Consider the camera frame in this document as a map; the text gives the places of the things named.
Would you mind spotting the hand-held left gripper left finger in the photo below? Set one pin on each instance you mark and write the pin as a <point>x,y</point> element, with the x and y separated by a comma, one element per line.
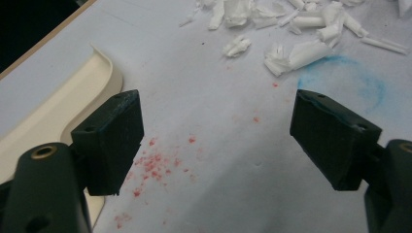
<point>110,142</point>

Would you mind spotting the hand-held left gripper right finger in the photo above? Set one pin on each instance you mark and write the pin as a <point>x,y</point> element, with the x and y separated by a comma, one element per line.
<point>333,139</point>

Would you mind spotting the cream plastic dustpan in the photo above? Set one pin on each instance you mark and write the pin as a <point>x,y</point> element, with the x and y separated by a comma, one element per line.
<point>48,113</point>

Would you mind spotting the pile of white paper scraps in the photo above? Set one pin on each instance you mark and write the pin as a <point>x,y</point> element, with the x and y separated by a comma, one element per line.
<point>304,22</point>

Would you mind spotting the white table cover sheet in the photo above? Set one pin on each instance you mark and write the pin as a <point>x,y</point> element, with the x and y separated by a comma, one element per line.
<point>220,106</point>

